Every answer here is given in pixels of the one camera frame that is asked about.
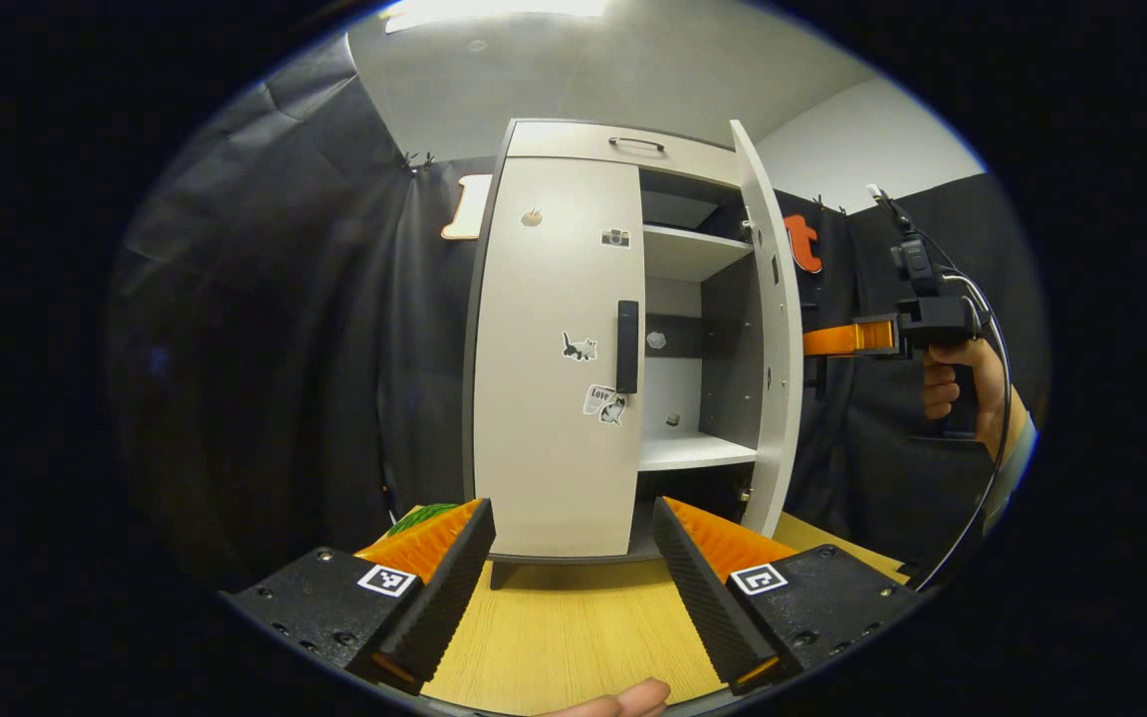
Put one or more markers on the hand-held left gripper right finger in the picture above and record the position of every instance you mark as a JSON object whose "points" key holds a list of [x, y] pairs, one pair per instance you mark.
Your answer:
{"points": [[703, 597]]}

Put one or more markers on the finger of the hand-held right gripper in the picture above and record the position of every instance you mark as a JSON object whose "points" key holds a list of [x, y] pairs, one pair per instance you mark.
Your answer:
{"points": [[847, 339]]}

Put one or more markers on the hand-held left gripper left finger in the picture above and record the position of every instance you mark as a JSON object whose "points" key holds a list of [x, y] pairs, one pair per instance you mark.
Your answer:
{"points": [[449, 597]]}

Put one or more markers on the white glasses-sticker cabinet door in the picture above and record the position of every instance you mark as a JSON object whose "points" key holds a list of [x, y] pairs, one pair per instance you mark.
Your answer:
{"points": [[778, 329]]}

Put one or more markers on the white double-door shoe cabinet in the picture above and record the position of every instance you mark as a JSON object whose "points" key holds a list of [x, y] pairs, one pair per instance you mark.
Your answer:
{"points": [[723, 349]]}

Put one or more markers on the white camera-sticker cabinet door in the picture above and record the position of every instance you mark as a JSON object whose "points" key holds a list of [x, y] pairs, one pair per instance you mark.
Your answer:
{"points": [[544, 319]]}

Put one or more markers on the white cabinet drawer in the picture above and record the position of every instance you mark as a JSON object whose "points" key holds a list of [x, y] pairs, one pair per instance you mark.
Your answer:
{"points": [[583, 151]]}

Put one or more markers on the green striped toy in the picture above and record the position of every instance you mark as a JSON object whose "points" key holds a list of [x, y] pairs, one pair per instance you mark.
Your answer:
{"points": [[424, 518]]}

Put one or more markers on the black backdrop cloth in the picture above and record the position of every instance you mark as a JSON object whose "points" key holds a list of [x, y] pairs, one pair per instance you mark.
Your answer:
{"points": [[285, 349]]}

